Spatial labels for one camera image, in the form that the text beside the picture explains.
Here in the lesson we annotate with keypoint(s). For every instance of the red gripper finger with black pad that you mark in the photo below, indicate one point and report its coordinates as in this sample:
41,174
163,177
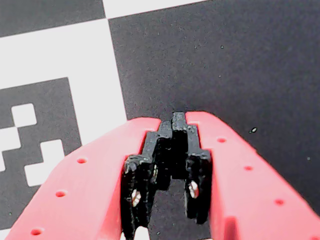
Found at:
250,195
82,190

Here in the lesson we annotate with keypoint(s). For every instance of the black white checkerboard marker mat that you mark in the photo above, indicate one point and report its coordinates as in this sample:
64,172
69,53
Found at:
200,62

